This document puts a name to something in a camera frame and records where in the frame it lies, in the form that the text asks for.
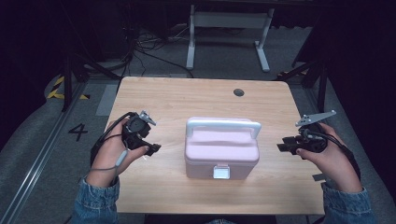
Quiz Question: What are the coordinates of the bundle of black floor cables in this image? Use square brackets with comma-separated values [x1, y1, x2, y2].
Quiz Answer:
[122, 17, 194, 79]

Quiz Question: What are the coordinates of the metal floor rail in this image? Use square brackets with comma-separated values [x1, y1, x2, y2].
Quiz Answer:
[0, 83, 87, 224]

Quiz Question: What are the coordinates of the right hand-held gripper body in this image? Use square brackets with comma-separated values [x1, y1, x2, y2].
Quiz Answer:
[293, 109, 337, 154]

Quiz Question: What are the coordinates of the black metal stand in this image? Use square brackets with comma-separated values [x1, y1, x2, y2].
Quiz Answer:
[60, 50, 121, 113]
[275, 58, 331, 114]

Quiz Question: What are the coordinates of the person's left hand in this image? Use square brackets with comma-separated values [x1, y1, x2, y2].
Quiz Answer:
[86, 119, 150, 189]

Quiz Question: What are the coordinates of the person's right hand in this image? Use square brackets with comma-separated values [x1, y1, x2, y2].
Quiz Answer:
[295, 122, 364, 194]

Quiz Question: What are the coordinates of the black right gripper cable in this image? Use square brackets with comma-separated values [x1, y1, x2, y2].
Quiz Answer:
[306, 130, 362, 181]

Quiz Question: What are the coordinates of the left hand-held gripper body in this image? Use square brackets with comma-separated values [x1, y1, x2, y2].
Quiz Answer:
[122, 110, 158, 151]

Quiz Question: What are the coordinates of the pink box with white handle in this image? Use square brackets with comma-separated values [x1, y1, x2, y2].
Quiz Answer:
[184, 116, 262, 181]

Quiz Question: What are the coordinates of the white metal desk frame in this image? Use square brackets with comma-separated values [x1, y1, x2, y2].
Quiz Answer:
[185, 4, 276, 74]

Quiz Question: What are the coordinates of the grey left gripper cable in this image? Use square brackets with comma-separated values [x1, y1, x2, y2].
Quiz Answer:
[89, 140, 131, 174]

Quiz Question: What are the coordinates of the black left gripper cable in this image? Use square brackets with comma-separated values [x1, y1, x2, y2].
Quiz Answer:
[90, 111, 137, 167]

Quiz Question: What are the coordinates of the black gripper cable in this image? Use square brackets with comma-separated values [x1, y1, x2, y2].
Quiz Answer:
[90, 111, 137, 167]
[306, 130, 362, 181]

